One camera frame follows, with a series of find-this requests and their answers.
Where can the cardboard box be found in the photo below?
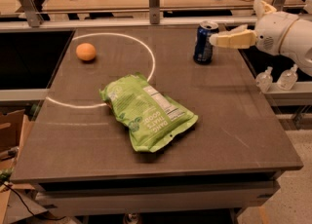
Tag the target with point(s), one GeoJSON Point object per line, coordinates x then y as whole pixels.
{"type": "Point", "coordinates": [15, 128]}

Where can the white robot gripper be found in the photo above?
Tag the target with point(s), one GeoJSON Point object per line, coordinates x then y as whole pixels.
{"type": "Point", "coordinates": [272, 32]}

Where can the clear sanitizer bottle right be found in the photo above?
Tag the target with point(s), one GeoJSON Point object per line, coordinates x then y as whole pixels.
{"type": "Point", "coordinates": [288, 78]}

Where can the clear sanitizer bottle left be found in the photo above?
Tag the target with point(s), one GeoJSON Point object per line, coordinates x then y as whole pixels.
{"type": "Point", "coordinates": [264, 80]}

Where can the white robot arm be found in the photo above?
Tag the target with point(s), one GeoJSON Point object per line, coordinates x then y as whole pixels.
{"type": "Point", "coordinates": [296, 45]}

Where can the blue pepsi can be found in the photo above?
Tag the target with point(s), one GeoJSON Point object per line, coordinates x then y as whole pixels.
{"type": "Point", "coordinates": [203, 52]}

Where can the orange fruit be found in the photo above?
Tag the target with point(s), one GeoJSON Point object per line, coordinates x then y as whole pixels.
{"type": "Point", "coordinates": [86, 52]}

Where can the left metal divider bracket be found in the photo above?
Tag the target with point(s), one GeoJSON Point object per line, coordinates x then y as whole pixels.
{"type": "Point", "coordinates": [34, 19]}

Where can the middle metal divider bracket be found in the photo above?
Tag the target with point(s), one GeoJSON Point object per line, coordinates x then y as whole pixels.
{"type": "Point", "coordinates": [154, 11]}

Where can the green rice chip bag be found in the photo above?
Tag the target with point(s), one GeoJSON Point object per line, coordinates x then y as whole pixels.
{"type": "Point", "coordinates": [153, 120]}

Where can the clear sanitizer bottle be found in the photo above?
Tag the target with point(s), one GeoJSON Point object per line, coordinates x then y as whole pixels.
{"type": "Point", "coordinates": [264, 80]}
{"type": "Point", "coordinates": [288, 78]}

